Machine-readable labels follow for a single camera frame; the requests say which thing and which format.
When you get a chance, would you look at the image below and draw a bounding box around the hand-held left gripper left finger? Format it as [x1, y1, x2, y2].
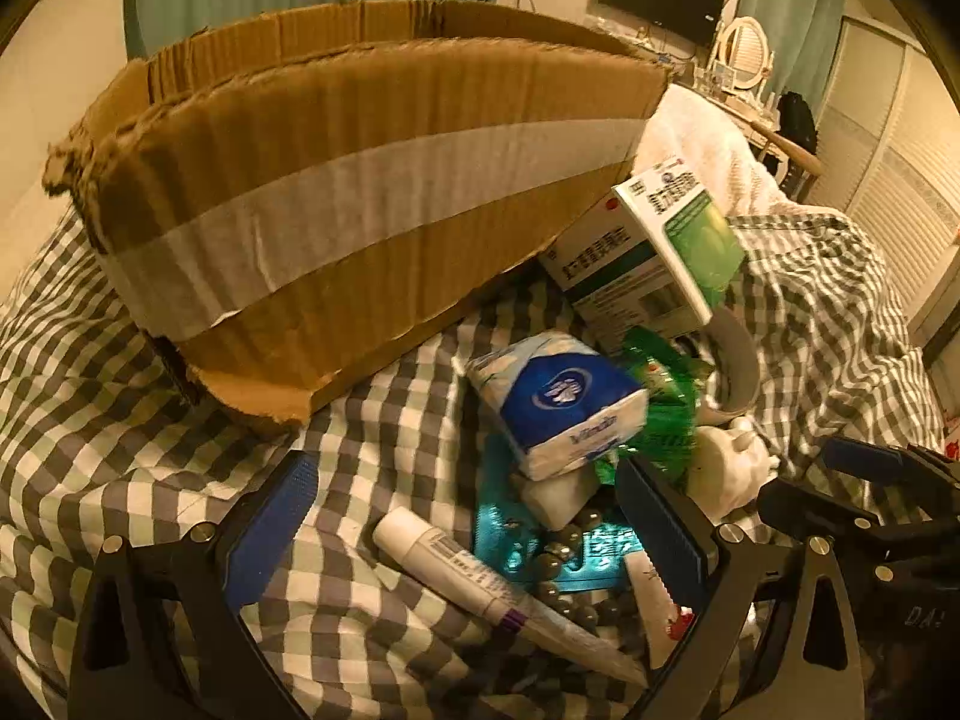
[66, 451, 321, 720]

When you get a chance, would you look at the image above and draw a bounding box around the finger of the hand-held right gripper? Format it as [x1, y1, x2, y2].
[821, 436, 946, 486]
[756, 478, 901, 550]

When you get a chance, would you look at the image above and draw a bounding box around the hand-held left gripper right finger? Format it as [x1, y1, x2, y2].
[613, 456, 871, 720]

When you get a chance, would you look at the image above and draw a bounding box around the blue blister pack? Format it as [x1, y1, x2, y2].
[474, 435, 638, 593]

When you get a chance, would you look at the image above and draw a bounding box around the green white medicine box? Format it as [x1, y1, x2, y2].
[538, 157, 749, 357]

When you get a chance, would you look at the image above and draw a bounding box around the brown cardboard box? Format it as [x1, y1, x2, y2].
[41, 0, 674, 436]

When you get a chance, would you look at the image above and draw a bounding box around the white sachet with red print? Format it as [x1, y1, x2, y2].
[626, 551, 702, 672]

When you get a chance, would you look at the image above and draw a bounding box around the white figurine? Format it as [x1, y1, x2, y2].
[686, 416, 781, 522]

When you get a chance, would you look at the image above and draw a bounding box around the small white box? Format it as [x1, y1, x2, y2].
[517, 465, 601, 532]

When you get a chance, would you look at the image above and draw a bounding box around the green snack packet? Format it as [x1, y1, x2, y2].
[596, 328, 713, 492]

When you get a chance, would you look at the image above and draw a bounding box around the grey tape roll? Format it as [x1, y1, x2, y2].
[679, 307, 760, 428]

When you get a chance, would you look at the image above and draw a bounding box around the blue white tissue pack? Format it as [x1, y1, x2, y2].
[465, 331, 650, 481]

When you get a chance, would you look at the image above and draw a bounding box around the white ointment tube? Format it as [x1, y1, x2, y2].
[373, 506, 650, 687]

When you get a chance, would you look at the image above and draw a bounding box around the white louvred wardrobe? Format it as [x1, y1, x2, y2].
[806, 15, 960, 316]

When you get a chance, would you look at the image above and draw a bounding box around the wooden chair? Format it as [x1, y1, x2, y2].
[750, 120, 822, 200]

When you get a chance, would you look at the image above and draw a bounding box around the black bag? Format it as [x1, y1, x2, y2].
[776, 91, 818, 158]

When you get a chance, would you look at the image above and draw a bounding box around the white blanket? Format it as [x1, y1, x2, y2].
[634, 82, 796, 222]

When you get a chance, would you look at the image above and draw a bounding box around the white vanity table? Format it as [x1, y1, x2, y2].
[694, 82, 781, 136]

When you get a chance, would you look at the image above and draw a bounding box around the white oval vanity mirror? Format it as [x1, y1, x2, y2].
[709, 15, 775, 95]

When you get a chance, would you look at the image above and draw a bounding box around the narrow green curtain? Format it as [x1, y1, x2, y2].
[739, 0, 848, 102]

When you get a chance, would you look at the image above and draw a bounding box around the dark bead bracelet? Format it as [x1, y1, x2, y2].
[517, 510, 638, 631]

